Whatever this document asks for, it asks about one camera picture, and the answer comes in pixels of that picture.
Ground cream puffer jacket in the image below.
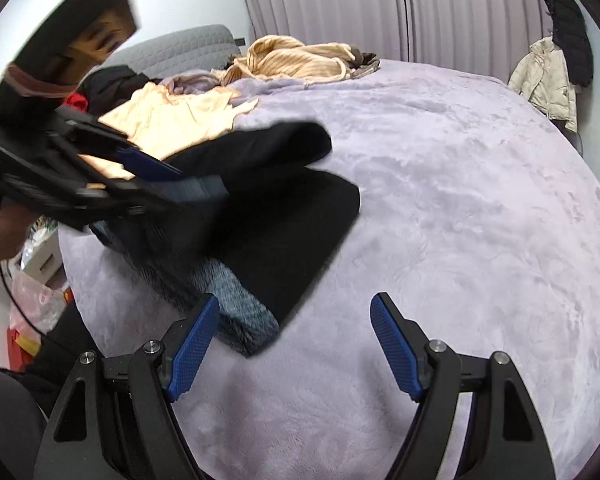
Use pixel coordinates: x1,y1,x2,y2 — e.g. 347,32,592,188
507,37,578,133

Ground black pants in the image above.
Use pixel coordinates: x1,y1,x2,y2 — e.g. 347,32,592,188
107,122,360,326

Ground black cable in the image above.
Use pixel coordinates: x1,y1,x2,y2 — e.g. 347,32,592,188
0,259,56,340

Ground grey pleated curtain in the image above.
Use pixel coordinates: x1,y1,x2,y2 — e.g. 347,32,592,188
245,0,552,81

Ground black hanging jacket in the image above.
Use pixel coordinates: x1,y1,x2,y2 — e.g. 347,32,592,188
545,0,594,88

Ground blue grey patterned garment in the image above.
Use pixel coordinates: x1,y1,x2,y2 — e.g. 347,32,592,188
91,221,280,356

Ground grey padded headboard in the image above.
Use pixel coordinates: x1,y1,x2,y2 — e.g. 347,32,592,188
100,25,240,79

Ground tan striped garment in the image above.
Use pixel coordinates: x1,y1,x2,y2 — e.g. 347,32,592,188
212,35,380,86

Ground person left hand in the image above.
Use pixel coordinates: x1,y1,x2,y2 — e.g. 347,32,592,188
0,204,40,260

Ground lavender plush bed cover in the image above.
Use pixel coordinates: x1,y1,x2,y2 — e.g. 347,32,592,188
57,58,600,480

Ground grey mauve garment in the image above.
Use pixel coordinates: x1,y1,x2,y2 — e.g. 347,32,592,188
171,70,221,96

